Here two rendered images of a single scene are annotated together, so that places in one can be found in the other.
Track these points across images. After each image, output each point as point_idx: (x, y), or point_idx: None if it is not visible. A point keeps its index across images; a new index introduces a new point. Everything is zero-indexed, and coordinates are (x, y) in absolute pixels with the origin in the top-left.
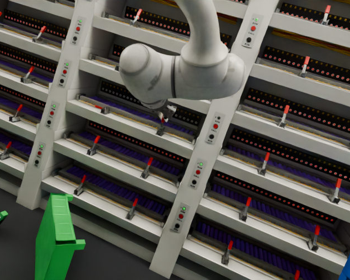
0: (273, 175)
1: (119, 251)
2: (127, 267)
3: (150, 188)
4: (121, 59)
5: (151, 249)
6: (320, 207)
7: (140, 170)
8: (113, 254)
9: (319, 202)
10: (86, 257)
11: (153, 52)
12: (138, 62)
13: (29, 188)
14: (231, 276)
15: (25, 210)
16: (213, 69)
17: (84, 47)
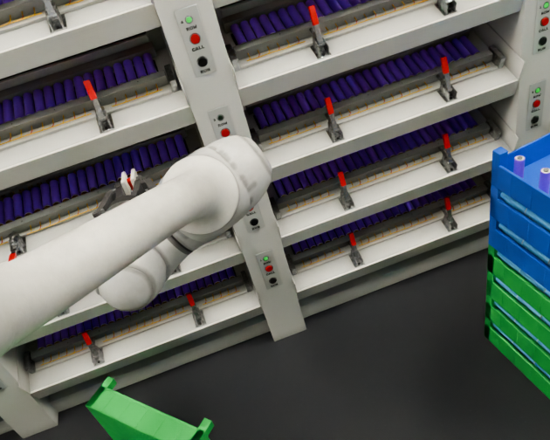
0: (354, 120)
1: (223, 357)
2: (250, 366)
3: (198, 274)
4: (110, 302)
5: (257, 318)
6: (436, 118)
7: None
8: (220, 368)
9: (433, 114)
10: (198, 404)
11: (140, 260)
12: (140, 292)
13: (23, 413)
14: (375, 268)
15: (51, 433)
16: (235, 215)
17: None
